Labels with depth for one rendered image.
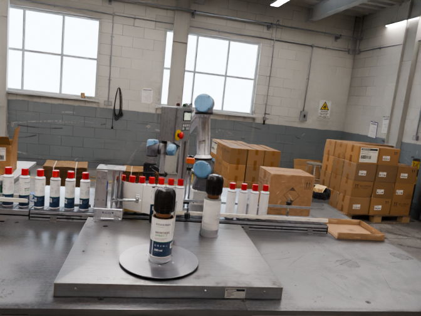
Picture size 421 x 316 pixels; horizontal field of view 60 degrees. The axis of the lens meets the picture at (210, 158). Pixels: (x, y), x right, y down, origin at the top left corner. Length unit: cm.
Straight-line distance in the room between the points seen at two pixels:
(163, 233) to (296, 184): 122
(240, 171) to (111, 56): 346
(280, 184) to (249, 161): 320
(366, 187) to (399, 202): 67
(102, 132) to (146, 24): 226
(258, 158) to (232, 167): 44
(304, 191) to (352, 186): 319
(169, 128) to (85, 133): 557
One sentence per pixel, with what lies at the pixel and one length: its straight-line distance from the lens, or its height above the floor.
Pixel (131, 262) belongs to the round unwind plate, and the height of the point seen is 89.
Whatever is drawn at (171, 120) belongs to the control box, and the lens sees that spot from 197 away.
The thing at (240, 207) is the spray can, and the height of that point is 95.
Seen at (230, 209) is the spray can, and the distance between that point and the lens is 207.
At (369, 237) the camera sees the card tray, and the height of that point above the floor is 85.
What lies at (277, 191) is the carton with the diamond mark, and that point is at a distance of 237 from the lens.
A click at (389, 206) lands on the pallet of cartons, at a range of 612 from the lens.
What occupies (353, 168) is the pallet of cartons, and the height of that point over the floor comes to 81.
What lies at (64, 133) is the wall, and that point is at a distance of 753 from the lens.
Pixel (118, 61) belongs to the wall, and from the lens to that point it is 743.
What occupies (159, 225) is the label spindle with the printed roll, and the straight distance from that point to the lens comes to 140.
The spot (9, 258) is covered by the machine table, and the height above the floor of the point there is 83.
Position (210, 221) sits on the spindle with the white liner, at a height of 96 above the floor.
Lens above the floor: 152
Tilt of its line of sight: 9 degrees down
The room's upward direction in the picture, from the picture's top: 6 degrees clockwise
